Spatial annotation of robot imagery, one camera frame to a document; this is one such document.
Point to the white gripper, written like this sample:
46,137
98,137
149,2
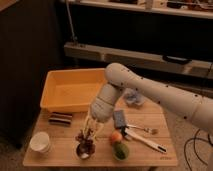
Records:
102,108

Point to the dark grape bunch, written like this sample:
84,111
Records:
86,141

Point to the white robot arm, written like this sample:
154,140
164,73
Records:
194,108

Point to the small metal cup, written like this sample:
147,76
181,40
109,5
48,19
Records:
83,151

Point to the blue grey sponge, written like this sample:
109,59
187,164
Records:
119,119

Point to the orange peach fruit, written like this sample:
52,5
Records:
116,136

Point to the dark striped block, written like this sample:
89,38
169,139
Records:
59,118

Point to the yellow plastic bin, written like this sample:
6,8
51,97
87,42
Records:
68,91

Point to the green fruit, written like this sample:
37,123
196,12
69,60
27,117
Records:
120,151

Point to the crumpled blue grey cloth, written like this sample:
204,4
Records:
132,97

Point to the metal fork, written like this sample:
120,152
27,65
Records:
148,130

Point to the metal pole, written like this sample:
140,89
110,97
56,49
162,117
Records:
73,37

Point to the grey metal shelf rail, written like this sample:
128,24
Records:
138,59

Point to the black handle on shelf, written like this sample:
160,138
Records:
176,61

